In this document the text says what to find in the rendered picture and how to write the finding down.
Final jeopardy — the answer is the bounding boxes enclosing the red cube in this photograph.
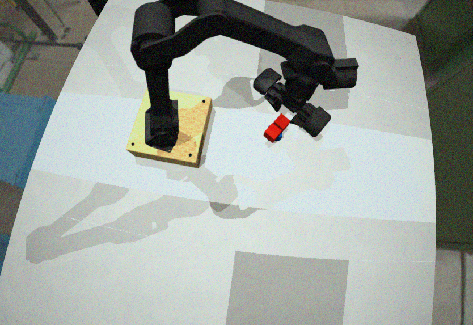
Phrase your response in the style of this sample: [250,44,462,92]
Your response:
[273,114,290,133]
[263,123,282,143]

